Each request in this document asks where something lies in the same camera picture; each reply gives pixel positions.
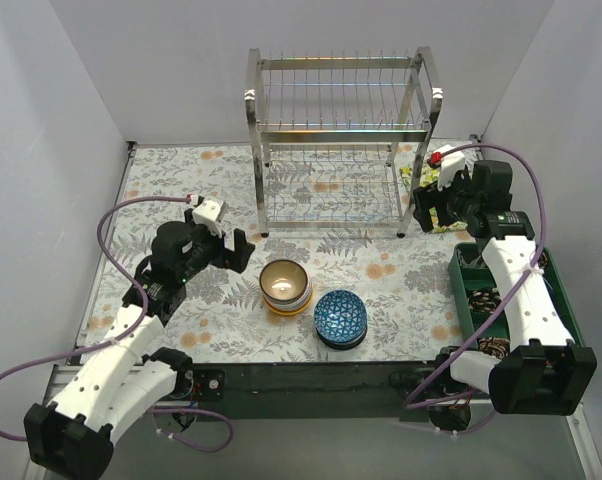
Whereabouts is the yellow bottom bowl of stack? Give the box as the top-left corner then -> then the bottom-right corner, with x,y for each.
263,297 -> 312,317

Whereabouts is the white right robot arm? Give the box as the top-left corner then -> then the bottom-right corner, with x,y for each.
414,160 -> 597,416

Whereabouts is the lemon print folded cloth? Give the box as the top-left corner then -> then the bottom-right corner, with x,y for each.
400,166 -> 467,234

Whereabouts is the black floral rolled tie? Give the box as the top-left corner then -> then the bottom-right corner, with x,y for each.
468,287 -> 501,313

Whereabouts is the grey item in tray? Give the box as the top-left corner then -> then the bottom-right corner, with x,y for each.
456,248 -> 485,269

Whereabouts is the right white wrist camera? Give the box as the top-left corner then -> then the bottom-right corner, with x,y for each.
428,144 -> 466,191

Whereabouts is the black pink rolled tie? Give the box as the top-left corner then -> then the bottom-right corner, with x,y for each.
477,337 -> 510,359

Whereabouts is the white middle bowl of stack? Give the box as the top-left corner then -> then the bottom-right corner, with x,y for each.
263,278 -> 312,310

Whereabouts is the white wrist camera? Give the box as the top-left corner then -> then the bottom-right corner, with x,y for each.
189,195 -> 227,238
428,144 -> 466,191

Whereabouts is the stainless steel dish rack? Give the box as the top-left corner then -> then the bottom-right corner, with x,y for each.
244,46 -> 444,237

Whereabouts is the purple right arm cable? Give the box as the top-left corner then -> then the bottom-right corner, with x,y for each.
403,143 -> 548,439

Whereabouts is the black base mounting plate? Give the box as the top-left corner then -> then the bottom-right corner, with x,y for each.
70,357 -> 492,421

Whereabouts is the beige top bowl of stack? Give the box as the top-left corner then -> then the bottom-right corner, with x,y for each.
259,259 -> 309,302

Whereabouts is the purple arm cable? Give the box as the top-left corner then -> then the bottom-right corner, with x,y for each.
403,143 -> 548,439
0,195 -> 234,453

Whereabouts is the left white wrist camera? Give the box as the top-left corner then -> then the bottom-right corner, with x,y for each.
189,195 -> 227,238

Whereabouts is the black glossy bowl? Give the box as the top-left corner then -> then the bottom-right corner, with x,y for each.
316,328 -> 368,351

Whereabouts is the blue patterned bowl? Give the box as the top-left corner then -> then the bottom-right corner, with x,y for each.
314,290 -> 368,341

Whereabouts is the green compartment tray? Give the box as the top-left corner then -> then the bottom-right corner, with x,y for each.
448,236 -> 584,349

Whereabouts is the floral patterned table mat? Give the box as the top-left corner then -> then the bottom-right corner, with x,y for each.
111,144 -> 466,363

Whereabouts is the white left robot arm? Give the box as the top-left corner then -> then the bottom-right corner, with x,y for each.
24,207 -> 255,479

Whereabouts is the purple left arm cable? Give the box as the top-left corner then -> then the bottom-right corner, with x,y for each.
0,195 -> 234,453

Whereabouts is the black gold rolled tie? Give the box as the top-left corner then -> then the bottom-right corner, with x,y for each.
537,249 -> 549,270

